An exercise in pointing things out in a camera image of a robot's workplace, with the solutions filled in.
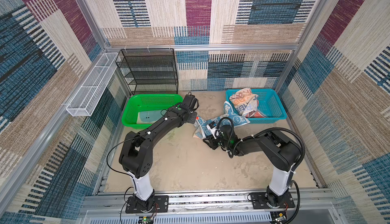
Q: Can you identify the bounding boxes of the blue rabbit print towel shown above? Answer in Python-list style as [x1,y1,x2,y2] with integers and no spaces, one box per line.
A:
[193,100,250,140]

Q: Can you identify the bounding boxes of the pale yellow teal towel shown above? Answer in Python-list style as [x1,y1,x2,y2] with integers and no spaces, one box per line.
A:
[137,110,165,124]

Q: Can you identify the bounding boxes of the pink orange print towel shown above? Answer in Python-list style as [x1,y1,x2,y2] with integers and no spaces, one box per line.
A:
[229,88,259,117]

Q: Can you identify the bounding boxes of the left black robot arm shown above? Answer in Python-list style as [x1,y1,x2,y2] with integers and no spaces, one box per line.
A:
[119,94,199,213]

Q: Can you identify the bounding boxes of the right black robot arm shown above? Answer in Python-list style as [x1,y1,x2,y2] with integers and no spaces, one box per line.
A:
[203,125,306,208]

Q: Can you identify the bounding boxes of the red pink towel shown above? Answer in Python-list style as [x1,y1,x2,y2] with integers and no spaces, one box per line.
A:
[246,110,267,118]

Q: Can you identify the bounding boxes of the green plastic basket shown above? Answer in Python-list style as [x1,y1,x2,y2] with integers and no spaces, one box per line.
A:
[121,94,183,129]

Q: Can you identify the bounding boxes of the teal plastic basket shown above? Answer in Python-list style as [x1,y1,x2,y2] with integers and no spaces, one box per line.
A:
[226,89,287,124]

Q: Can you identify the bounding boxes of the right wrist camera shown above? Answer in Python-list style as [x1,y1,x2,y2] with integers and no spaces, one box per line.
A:
[206,121,220,139]

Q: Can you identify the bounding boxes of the black wire shelf rack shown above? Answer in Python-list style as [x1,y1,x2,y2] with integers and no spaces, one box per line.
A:
[116,48,179,96]

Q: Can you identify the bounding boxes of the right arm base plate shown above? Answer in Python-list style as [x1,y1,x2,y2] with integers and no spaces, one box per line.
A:
[248,191,296,209]

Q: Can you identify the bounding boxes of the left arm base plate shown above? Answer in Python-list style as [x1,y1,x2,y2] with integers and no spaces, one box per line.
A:
[125,195,169,214]

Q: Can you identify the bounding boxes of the white wire mesh tray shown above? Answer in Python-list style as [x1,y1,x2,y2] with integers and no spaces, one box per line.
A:
[66,53,118,117]

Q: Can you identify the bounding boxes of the aluminium front rail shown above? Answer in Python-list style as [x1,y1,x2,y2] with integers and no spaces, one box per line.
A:
[79,188,339,216]

